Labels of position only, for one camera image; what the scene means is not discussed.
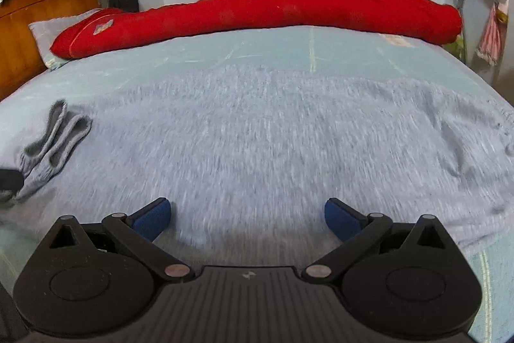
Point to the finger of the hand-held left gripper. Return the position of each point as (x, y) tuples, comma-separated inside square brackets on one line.
[(10, 179)]

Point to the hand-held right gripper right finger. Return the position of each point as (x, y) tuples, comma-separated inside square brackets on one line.
[(341, 220)]

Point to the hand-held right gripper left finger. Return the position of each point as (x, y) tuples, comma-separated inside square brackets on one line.
[(154, 218)]

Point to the grey pants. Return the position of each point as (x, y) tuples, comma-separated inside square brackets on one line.
[(261, 134)]

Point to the wooden headboard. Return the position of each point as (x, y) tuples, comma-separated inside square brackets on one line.
[(24, 33)]

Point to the grey pillow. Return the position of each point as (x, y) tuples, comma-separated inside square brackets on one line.
[(52, 27)]

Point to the light blue checked bed blanket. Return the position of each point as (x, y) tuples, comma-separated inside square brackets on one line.
[(341, 45)]

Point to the red quilt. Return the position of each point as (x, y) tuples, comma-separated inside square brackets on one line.
[(261, 13)]

